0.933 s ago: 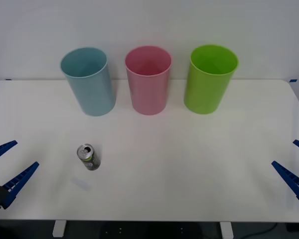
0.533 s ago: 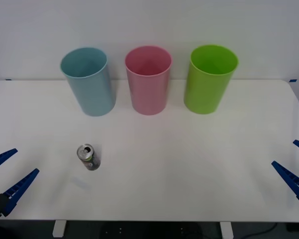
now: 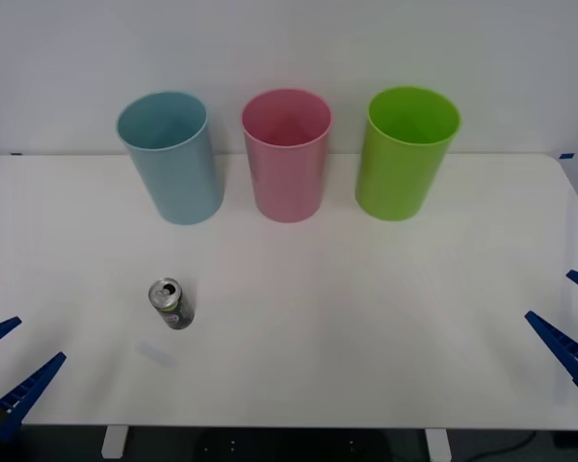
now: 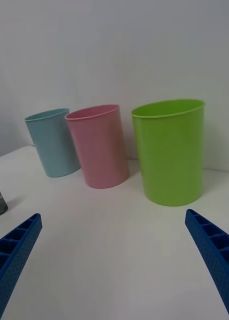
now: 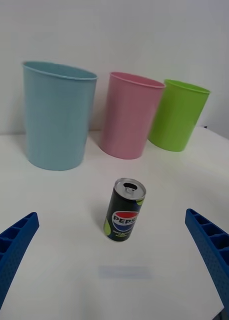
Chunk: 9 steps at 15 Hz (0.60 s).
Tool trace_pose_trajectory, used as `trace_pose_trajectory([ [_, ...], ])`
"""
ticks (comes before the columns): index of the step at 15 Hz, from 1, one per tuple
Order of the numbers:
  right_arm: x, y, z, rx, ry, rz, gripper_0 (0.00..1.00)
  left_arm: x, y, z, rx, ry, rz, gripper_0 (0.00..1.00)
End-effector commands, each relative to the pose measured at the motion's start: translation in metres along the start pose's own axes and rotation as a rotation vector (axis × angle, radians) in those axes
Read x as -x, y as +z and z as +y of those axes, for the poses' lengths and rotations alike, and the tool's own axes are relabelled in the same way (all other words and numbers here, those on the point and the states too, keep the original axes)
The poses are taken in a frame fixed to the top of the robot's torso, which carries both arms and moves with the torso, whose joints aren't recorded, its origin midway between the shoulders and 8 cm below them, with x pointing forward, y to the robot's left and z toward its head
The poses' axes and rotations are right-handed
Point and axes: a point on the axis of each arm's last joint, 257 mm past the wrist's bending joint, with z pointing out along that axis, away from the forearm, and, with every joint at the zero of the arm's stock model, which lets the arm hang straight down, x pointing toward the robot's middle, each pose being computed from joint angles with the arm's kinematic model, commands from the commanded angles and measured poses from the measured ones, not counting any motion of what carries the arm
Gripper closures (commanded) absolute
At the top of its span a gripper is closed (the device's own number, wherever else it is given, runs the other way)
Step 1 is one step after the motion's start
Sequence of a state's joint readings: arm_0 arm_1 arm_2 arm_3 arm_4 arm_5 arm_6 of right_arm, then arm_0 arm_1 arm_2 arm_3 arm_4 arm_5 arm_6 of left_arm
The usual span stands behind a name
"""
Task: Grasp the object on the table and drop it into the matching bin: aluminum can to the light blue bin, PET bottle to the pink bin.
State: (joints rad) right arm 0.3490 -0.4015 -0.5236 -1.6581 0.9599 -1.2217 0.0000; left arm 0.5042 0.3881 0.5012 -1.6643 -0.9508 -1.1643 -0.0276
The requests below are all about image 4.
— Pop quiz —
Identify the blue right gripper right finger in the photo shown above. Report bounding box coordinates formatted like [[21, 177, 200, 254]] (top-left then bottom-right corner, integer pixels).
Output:
[[184, 208, 229, 320]]

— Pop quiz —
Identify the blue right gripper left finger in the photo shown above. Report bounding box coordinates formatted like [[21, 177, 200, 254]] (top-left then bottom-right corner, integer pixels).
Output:
[[0, 212, 43, 320]]

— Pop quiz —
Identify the green plastic bin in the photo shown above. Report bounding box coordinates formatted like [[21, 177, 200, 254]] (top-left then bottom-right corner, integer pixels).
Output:
[[130, 98, 207, 208]]

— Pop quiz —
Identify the pale blue plastic bin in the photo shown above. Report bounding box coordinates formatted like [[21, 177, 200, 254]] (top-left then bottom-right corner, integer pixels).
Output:
[[24, 107, 82, 178]]

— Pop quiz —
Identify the pink plastic bin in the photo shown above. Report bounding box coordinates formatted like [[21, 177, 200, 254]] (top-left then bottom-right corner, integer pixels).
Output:
[[64, 104, 130, 190]]

